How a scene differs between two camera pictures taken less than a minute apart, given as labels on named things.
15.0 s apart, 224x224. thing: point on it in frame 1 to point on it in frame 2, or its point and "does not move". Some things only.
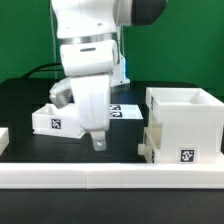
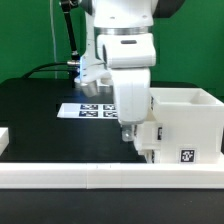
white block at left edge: [4, 139] does not move
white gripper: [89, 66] to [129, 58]
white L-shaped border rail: [111, 176] does not move
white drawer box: [48, 120] to [148, 135]
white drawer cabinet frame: [191, 124] does not move
